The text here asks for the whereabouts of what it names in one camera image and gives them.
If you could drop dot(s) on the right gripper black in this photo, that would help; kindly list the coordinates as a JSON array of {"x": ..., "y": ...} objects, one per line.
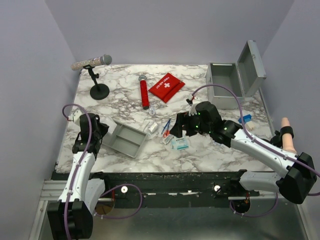
[{"x": 183, "y": 118}]

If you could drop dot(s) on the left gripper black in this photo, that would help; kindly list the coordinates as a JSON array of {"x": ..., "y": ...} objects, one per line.
[{"x": 104, "y": 128}]

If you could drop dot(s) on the gauze bandage roll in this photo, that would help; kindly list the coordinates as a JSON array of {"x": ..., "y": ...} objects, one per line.
[{"x": 152, "y": 128}]

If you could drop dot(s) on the grey plastic divided tray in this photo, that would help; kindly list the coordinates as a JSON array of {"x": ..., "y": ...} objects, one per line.
[{"x": 125, "y": 139}]

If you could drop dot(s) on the red first aid pouch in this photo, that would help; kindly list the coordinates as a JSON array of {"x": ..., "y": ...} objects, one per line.
[{"x": 166, "y": 87}]

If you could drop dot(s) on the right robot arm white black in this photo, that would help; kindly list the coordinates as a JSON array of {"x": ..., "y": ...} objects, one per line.
[{"x": 292, "y": 175}]

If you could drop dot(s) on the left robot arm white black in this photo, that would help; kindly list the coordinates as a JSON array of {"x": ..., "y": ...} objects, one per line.
[{"x": 71, "y": 216}]

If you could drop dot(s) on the grey metal medicine case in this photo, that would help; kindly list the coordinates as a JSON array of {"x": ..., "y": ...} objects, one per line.
[{"x": 243, "y": 77}]

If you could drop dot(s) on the small sachet packet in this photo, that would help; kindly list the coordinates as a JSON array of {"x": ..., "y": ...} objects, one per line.
[{"x": 167, "y": 139}]

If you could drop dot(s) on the red small scissors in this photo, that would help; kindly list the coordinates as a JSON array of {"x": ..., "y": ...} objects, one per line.
[{"x": 166, "y": 133}]

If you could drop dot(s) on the blue plastic tweezers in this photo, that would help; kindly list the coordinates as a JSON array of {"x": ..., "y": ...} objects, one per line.
[{"x": 166, "y": 127}]

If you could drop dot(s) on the teal white wipe packet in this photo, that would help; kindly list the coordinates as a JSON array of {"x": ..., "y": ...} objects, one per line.
[{"x": 179, "y": 143}]

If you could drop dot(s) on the tape roll in wrapper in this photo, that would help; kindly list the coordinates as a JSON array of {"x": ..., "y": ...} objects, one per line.
[{"x": 152, "y": 111}]

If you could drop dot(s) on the black microphone stand left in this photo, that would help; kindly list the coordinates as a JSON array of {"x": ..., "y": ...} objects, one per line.
[{"x": 99, "y": 91}]

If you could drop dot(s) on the red glitter microphone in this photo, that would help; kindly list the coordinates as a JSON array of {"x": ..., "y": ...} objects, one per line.
[{"x": 144, "y": 92}]

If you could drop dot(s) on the silver glitter microphone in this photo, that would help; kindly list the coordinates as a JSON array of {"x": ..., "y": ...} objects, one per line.
[{"x": 93, "y": 62}]

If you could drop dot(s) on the blue white small box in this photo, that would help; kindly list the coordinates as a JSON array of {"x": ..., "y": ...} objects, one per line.
[{"x": 246, "y": 122}]

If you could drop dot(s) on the beige microphone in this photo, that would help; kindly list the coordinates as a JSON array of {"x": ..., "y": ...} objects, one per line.
[{"x": 287, "y": 139}]

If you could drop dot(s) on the black mounting rail base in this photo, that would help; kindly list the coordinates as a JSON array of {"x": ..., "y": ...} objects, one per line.
[{"x": 163, "y": 190}]

